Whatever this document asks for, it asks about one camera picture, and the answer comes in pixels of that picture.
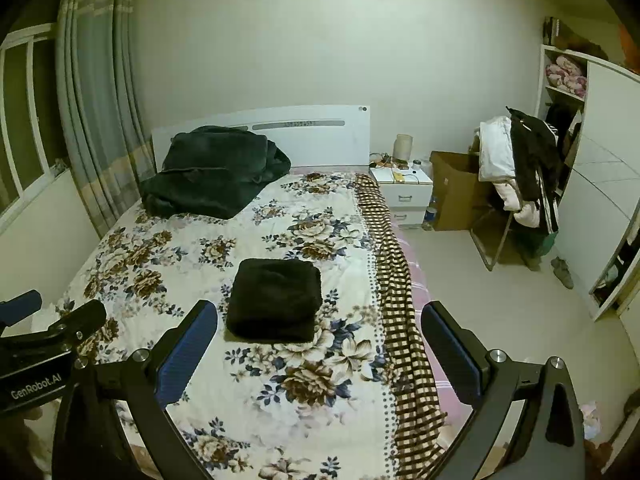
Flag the brown cardboard box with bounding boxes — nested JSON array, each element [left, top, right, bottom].
[[430, 151, 495, 232]]

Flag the black fluffy pants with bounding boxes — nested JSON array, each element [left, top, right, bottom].
[[226, 258, 323, 345]]

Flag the white nightstand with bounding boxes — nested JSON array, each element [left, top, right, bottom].
[[370, 166, 434, 229]]

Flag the metal frame chair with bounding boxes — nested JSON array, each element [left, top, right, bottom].
[[470, 205, 546, 272]]

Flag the dark green blanket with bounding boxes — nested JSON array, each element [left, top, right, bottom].
[[139, 126, 292, 220]]

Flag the white clothes pile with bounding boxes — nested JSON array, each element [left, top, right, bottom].
[[479, 116, 516, 182]]

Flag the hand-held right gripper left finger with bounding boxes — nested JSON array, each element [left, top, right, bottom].
[[52, 300, 219, 480]]

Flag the pink folded blanket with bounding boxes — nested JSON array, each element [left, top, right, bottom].
[[545, 56, 587, 97]]

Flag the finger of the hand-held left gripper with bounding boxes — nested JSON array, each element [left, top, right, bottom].
[[0, 290, 43, 330], [27, 300, 107, 357]]

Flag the white bed headboard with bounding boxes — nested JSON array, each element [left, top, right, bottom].
[[151, 105, 372, 175]]

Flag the grey striped curtain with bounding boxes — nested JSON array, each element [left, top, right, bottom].
[[56, 0, 157, 239]]

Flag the grey shoe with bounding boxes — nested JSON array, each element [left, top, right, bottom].
[[551, 257, 576, 290]]

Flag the floral quilt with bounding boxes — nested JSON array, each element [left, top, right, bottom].
[[54, 172, 401, 480]]

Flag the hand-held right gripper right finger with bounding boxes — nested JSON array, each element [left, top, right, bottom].
[[421, 301, 586, 480]]

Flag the pale pink garment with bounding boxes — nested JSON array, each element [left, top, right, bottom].
[[494, 180, 542, 229]]

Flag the white wardrobe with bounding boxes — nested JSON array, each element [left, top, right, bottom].
[[534, 44, 640, 322]]

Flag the white framed window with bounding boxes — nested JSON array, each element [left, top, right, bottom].
[[0, 22, 72, 222]]

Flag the brown checked blanket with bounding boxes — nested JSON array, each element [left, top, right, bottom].
[[354, 174, 448, 480]]

